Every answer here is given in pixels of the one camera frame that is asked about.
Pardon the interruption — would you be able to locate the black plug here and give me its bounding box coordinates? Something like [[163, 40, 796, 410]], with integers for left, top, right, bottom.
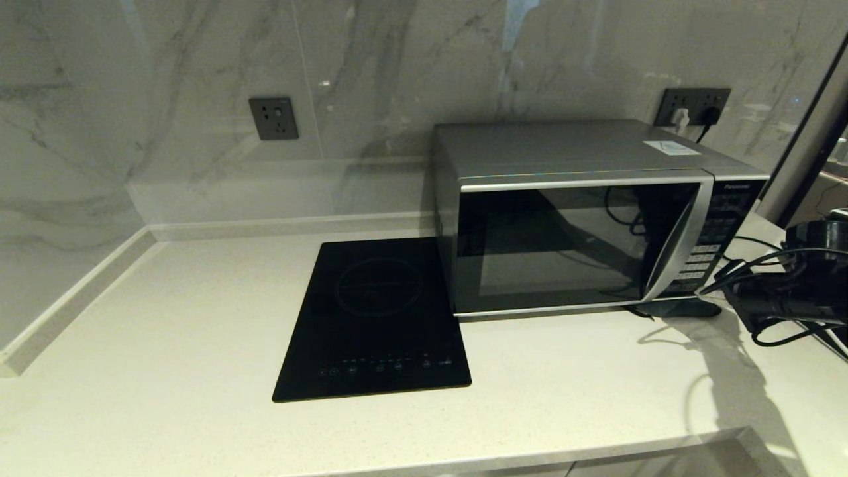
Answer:
[[696, 106, 721, 143]]

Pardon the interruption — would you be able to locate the black glass microwave door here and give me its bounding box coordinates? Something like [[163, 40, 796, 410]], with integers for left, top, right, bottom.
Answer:
[[454, 171, 715, 320]]

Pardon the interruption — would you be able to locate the black mat under microwave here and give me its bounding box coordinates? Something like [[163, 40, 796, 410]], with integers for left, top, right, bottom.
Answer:
[[626, 298, 723, 321]]

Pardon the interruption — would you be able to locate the silver microwave oven body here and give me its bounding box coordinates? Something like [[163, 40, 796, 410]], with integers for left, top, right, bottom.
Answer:
[[433, 119, 770, 322]]

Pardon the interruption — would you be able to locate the black power cable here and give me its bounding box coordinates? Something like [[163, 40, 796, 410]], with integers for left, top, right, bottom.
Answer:
[[729, 235, 789, 256]]

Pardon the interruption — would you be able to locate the grey single wall socket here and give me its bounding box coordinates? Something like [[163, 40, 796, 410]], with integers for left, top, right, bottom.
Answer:
[[249, 97, 299, 141]]

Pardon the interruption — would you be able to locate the grey double wall socket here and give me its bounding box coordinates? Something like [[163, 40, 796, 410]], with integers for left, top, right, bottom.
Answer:
[[654, 88, 731, 130]]

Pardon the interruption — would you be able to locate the white paper sheet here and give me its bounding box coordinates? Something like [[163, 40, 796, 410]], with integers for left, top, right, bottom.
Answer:
[[643, 140, 702, 156]]

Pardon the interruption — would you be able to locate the black induction cooktop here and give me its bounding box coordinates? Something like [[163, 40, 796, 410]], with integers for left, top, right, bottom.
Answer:
[[272, 237, 472, 403]]

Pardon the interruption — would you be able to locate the dark door frame post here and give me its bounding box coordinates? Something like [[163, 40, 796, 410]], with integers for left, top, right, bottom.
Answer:
[[755, 32, 848, 226]]

